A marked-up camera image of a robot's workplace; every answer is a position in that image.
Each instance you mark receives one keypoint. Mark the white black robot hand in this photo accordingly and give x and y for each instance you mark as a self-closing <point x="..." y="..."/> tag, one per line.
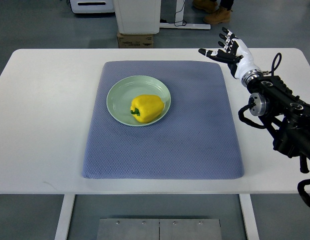
<point x="235" y="54"/>

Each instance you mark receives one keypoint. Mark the yellow bell pepper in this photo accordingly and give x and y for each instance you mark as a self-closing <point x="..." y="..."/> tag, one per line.
<point x="146" y="108"/>

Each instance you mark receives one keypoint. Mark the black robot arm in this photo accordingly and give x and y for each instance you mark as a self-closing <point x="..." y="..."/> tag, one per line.
<point x="272" y="106"/>

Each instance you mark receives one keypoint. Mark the light green plate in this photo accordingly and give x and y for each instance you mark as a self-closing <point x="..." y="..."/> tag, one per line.
<point x="119" y="97"/>

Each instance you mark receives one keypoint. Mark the metal floor plate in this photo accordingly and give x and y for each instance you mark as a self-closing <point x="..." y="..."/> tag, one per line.
<point x="159" y="229"/>

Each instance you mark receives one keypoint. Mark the tan work boot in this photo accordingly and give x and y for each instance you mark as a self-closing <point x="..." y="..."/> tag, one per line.
<point x="221" y="15"/>
<point x="208" y="6"/>

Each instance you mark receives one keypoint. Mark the white desk foot bar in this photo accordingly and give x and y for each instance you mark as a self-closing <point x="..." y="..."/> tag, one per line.
<point x="190" y="26"/>

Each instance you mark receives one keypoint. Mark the blue quilted mat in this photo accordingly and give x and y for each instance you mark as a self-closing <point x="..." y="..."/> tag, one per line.
<point x="195" y="139"/>

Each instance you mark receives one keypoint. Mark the cardboard box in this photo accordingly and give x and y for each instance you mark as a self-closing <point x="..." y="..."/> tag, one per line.
<point x="135" y="41"/>

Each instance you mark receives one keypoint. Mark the white cabinet with slot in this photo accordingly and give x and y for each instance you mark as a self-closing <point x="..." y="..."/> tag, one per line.
<point x="91" y="6"/>

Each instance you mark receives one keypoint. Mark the right white table leg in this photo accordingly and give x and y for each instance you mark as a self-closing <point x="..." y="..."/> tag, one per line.
<point x="248" y="215"/>

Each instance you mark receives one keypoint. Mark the white table leg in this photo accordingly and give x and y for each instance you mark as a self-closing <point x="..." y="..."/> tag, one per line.
<point x="248" y="215"/>
<point x="65" y="216"/>

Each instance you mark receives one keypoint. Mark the left white table leg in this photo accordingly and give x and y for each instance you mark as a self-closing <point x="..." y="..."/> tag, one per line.
<point x="65" y="216"/>

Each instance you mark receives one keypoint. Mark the white pedestal base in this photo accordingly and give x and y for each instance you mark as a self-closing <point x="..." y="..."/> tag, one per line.
<point x="137" y="17"/>

